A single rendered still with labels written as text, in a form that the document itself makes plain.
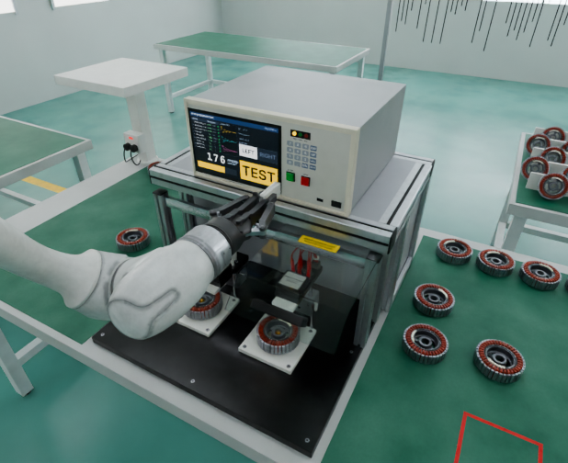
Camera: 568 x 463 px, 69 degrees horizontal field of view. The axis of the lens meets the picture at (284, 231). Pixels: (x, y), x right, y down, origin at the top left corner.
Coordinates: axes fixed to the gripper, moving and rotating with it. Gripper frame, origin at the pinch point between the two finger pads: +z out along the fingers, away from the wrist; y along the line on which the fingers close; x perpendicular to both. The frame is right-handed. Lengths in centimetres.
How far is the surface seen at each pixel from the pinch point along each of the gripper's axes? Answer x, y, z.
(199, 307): -36.2, -18.6, -6.7
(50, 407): -118, -97, -23
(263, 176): -1.7, -7.3, 9.4
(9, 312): -43, -70, -29
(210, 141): 4.4, -22.2, 9.4
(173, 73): 2, -80, 63
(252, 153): 3.6, -10.1, 9.4
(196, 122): 8.4, -25.8, 9.4
